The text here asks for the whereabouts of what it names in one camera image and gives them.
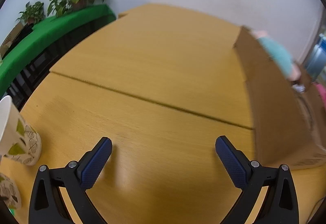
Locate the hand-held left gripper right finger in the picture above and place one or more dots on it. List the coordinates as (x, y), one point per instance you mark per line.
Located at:
(230, 160)

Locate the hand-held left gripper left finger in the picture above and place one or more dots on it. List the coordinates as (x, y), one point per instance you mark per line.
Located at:
(96, 163)

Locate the large cardboard box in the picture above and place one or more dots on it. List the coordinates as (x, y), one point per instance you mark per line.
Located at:
(275, 112)

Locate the leaf print paper cup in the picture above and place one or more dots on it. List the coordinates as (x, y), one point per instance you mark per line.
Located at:
(23, 142)
(9, 193)

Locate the wooden desk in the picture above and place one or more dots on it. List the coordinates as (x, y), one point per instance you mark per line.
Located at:
(152, 73)

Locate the dark furniture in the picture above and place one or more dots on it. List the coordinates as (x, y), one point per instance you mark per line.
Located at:
(38, 66)

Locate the pastel plush toy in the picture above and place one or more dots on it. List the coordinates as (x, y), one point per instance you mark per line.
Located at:
(277, 53)

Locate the green cloth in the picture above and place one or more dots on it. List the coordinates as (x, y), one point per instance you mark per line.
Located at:
(51, 28)

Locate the small cardboard box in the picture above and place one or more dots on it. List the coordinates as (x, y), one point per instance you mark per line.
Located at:
(10, 40)

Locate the small potted plant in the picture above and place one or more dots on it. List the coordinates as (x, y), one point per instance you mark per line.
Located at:
(33, 11)

